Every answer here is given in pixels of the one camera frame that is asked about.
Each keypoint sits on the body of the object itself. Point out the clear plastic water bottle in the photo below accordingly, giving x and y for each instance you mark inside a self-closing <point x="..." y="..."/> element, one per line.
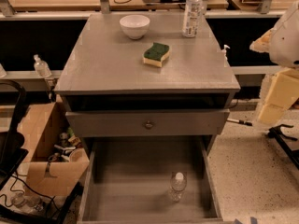
<point x="178" y="184"/>

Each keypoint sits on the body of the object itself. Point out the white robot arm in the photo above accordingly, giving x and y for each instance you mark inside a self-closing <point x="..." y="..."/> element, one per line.
<point x="279" y="91"/>

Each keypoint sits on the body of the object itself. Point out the grey wooden drawer cabinet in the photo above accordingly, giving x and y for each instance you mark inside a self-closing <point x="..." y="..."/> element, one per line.
<point x="105" y="71"/>

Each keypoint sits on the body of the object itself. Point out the grey top drawer with knob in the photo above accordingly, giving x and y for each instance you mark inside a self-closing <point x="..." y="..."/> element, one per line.
<point x="110" y="124"/>

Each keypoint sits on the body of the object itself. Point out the open grey middle drawer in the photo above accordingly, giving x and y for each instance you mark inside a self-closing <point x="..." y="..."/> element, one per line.
<point x="129" y="178"/>

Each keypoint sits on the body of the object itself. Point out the white pump dispenser bottle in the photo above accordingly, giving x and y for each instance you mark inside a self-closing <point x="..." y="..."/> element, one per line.
<point x="225" y="50"/>

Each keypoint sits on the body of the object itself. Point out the tall labelled clear bottle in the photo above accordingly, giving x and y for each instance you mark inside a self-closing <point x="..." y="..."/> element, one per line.
<point x="192" y="14"/>

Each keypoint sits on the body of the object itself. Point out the small sanitizer bottle left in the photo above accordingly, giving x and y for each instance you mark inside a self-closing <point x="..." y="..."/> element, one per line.
<point x="41" y="67"/>

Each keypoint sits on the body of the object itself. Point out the green and yellow sponge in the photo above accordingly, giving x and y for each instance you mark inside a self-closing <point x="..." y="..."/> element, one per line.
<point x="156" y="54"/>

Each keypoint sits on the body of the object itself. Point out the white ceramic bowl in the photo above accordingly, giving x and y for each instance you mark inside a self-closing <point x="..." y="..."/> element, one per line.
<point x="135" y="26"/>

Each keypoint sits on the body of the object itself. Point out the brown cardboard box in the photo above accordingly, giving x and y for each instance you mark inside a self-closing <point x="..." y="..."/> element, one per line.
<point x="41" y="128"/>

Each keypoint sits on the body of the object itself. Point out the black metal stand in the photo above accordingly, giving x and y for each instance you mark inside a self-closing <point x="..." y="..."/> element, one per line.
<point x="278" y="135"/>

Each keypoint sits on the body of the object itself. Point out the black chair frame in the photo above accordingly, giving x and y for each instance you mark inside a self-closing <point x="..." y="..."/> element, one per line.
<point x="11" y="142"/>

